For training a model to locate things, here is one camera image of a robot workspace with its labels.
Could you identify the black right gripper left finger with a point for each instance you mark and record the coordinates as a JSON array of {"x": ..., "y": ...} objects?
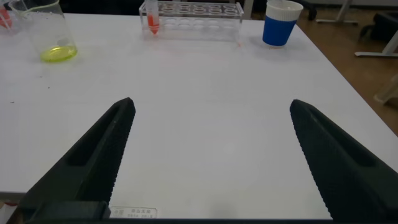
[{"x": 87, "y": 168}]

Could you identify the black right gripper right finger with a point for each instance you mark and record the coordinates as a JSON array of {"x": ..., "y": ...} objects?
[{"x": 351, "y": 174}]

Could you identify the clear glass beaker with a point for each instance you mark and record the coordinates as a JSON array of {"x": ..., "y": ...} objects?
[{"x": 59, "y": 54}]

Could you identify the orange pigment test tube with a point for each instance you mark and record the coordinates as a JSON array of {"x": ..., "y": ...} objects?
[
  {"x": 153, "y": 23},
  {"x": 4, "y": 20}
]

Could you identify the clear acrylic test tube rack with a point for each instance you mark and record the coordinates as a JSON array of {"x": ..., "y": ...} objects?
[{"x": 199, "y": 26}]

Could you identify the white label sticker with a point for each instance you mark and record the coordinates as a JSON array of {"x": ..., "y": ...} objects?
[{"x": 133, "y": 212}]

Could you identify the long white desk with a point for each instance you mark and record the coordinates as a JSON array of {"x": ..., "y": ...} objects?
[{"x": 373, "y": 53}]

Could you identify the blue white paper cup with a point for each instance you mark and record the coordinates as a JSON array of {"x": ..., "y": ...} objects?
[{"x": 277, "y": 32}]

